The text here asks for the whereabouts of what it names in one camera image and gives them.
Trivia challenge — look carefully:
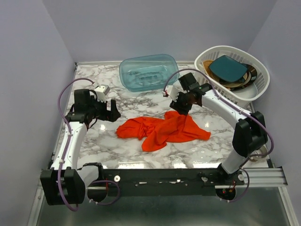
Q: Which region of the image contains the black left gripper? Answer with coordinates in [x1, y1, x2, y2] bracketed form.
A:
[88, 95, 121, 122]

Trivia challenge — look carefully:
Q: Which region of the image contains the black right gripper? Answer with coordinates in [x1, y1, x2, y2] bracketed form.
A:
[169, 89, 193, 116]

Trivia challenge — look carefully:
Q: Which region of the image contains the orange t shirt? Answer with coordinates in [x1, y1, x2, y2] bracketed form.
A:
[116, 111, 211, 152]

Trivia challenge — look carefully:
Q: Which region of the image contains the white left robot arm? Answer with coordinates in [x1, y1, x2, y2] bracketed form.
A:
[40, 85, 121, 207]

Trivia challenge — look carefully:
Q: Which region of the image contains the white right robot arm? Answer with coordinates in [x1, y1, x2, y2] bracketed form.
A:
[163, 73, 268, 185]

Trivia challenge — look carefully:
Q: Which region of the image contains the beige tape roll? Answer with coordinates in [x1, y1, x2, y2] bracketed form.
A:
[249, 145, 268, 162]

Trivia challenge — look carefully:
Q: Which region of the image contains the clear blue plastic tub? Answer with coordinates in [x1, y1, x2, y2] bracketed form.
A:
[119, 54, 179, 92]

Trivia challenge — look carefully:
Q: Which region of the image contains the tan wooden plate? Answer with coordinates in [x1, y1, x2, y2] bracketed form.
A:
[202, 60, 213, 74]

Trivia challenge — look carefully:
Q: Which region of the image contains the teal square plate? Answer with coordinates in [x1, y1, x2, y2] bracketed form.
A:
[209, 55, 247, 83]

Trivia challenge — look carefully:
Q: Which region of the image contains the white plastic laundry basket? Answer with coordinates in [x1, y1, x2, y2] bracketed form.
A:
[194, 46, 270, 108]

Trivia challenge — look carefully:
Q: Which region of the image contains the dark round plate stack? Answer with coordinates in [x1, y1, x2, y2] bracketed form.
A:
[212, 64, 258, 91]

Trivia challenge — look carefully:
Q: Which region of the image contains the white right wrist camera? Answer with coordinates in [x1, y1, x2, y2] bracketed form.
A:
[162, 85, 180, 102]

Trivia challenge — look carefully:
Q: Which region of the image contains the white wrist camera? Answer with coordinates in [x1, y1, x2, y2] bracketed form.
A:
[94, 85, 110, 103]
[162, 85, 180, 102]

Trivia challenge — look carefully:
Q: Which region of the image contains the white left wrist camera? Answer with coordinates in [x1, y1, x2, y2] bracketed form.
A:
[94, 85, 110, 103]

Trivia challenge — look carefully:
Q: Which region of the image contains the aluminium extrusion rail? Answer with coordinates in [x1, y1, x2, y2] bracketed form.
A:
[245, 168, 288, 188]

